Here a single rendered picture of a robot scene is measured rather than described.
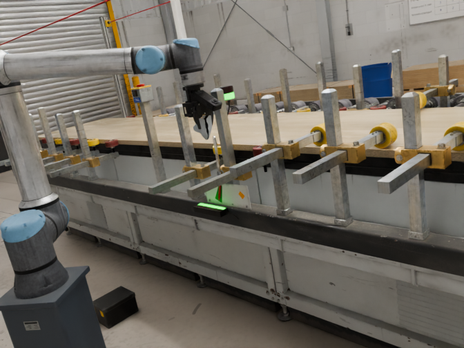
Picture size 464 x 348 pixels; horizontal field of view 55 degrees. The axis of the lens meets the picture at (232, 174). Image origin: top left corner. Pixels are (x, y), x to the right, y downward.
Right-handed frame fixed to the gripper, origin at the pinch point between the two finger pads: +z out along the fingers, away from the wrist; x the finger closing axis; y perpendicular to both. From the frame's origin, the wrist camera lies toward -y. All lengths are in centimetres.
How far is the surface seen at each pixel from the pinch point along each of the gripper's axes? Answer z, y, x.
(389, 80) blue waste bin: 55, 198, -547
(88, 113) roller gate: 49, 798, -348
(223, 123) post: -3.6, -2.8, -6.6
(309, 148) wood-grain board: 11.7, -26.3, -27.5
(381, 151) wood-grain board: 12, -56, -28
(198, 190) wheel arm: 16.1, -6.6, 14.6
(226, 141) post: 3.9, -2.8, -6.7
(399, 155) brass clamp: 6, -73, -5
